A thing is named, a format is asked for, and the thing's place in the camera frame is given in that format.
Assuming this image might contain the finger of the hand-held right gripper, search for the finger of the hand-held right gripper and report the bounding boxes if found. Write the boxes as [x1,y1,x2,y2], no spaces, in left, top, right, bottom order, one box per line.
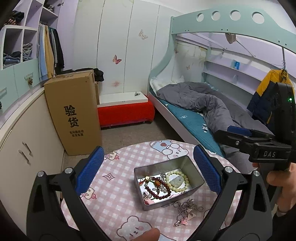
[214,129,257,151]
[227,125,275,142]

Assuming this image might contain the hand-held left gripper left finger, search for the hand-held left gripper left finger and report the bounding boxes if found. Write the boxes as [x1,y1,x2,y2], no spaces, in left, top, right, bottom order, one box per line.
[26,146,110,241]

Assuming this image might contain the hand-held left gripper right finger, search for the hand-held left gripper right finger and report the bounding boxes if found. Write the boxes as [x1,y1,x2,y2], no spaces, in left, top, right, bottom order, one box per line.
[187,144,274,241]

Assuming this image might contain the grey metal tin box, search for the grey metal tin box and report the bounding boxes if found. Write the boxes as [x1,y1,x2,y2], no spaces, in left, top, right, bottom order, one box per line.
[134,155,205,211]

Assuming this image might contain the cream bead bracelet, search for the cream bead bracelet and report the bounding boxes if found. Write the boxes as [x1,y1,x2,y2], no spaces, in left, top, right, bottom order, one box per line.
[165,170,189,192]

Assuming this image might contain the pale jade pendant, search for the pale jade pendant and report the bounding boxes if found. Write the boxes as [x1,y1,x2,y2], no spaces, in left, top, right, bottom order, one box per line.
[169,176,184,189]

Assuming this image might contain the silver chain necklace pink charms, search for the silver chain necklace pink charms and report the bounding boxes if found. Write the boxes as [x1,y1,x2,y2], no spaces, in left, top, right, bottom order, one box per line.
[172,198,204,227]

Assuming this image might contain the dark red bead bracelet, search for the dark red bead bracelet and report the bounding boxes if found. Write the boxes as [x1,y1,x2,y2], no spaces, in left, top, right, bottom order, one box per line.
[144,177,173,199]

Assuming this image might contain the person's right forearm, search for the person's right forearm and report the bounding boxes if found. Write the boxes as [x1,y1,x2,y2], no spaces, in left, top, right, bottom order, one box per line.
[272,205,296,241]

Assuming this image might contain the person's right hand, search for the person's right hand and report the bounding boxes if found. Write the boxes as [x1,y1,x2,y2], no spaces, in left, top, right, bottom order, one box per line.
[252,161,296,213]

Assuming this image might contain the person's left hand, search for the person's left hand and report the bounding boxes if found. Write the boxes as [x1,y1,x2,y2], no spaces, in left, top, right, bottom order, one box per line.
[129,228,160,241]

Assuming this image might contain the yellow and navy jacket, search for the yellow and navy jacket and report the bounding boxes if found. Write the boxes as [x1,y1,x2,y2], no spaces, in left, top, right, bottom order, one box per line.
[246,68,295,127]

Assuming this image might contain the pink checked bear tablecloth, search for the pink checked bear tablecloth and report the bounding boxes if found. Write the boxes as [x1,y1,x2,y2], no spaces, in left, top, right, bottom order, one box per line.
[60,139,245,241]

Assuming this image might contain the teal bed sheet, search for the teal bed sheet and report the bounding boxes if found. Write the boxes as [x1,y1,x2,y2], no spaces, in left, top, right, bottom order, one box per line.
[158,98,226,158]

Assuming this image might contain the tall cardboard box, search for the tall cardboard box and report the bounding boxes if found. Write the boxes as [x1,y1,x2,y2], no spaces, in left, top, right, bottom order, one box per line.
[43,71,102,156]

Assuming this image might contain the grey duvet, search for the grey duvet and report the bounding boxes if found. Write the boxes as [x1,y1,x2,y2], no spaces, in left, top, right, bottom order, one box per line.
[156,82,275,174]

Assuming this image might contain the red bench with white top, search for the red bench with white top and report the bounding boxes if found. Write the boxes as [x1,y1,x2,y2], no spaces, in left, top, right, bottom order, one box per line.
[97,91,155,128]

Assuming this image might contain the low beige cabinet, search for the low beige cabinet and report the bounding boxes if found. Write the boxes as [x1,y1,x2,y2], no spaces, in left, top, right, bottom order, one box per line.
[0,87,65,234]

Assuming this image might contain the white pillow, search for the white pillow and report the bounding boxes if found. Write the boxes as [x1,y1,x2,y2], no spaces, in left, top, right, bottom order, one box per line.
[150,77,185,96]

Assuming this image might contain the black cloth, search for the black cloth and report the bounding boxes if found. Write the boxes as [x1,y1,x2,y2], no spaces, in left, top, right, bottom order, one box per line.
[92,68,105,82]

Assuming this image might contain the teal drawer unit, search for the teal drawer unit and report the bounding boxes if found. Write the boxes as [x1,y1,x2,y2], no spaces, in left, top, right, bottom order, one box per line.
[0,58,41,112]

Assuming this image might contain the light blue hanging shirt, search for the light blue hanging shirt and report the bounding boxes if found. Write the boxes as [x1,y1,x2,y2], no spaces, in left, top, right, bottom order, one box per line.
[38,25,49,81]

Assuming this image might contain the black hanging coat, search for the black hanging coat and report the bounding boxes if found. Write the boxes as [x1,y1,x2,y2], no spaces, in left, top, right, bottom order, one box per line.
[53,27,65,72]

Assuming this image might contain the yellow hanging garment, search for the yellow hanging garment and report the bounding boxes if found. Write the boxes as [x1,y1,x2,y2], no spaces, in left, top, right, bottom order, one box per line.
[44,25,56,79]

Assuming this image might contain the folded grey clothes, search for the folded grey clothes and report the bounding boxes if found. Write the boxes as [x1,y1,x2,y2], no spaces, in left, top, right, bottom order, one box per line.
[22,43,33,62]

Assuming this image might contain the folded blue jeans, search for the folded blue jeans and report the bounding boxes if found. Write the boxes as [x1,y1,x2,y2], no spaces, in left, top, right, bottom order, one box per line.
[3,51,22,66]

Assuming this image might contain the white wardrobe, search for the white wardrobe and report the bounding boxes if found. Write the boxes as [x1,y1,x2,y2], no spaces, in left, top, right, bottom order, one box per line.
[73,0,176,95]

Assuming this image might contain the lilac cube shelf unit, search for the lilac cube shelf unit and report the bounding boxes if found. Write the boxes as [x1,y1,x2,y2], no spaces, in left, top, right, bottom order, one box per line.
[0,0,77,70]

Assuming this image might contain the pile of dark clothes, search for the pile of dark clothes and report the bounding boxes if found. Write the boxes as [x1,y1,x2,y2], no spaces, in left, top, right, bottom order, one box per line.
[3,10,25,25]

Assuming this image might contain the teal bunk bed frame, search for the teal bunk bed frame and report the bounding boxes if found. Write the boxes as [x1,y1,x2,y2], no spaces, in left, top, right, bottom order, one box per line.
[148,8,296,160]

